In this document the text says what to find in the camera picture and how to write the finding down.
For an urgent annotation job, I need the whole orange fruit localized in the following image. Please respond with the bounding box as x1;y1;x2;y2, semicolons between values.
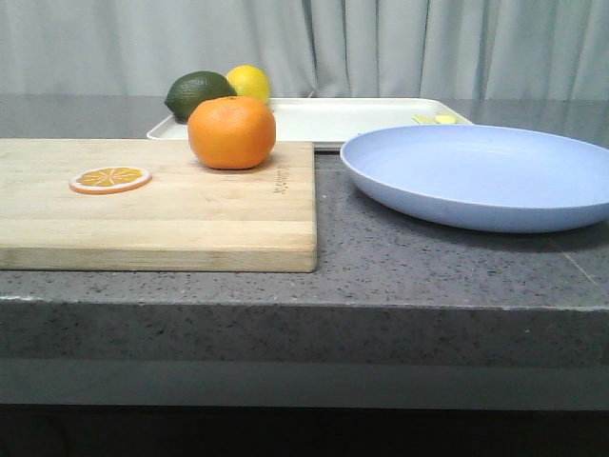
187;96;276;170

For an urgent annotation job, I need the light blue plate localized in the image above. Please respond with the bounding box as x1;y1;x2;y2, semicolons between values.
340;125;608;233

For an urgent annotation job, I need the cream rectangular tray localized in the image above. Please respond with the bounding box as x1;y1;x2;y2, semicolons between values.
146;97;475;152

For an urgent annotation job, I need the wooden cutting board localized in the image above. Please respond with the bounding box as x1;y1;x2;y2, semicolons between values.
1;138;317;272

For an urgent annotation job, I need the yellow lemon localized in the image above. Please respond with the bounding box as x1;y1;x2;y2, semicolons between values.
226;65;271;104

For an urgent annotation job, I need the pale yellow ginger piece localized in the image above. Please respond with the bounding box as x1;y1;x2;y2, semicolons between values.
412;114;458;125

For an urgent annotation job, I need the grey curtain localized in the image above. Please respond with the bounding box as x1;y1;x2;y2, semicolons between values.
1;1;608;100

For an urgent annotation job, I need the green lime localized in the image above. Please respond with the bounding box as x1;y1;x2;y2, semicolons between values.
165;70;236;124

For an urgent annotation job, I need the orange slice piece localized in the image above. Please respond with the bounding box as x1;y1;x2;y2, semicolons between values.
69;166;152;195

